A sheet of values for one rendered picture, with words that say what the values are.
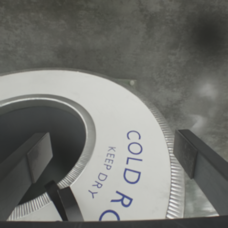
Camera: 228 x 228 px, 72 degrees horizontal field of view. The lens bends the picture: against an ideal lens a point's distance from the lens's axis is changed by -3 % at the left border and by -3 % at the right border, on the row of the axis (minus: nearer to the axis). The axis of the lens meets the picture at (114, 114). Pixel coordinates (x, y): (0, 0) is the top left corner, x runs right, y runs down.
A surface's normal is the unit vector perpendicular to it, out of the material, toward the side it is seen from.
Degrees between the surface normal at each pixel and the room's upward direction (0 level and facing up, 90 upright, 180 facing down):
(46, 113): 1
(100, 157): 90
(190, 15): 0
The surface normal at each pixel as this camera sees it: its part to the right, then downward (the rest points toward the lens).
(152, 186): 0.04, -0.76
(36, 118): 0.21, 0.65
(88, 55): -0.03, 0.65
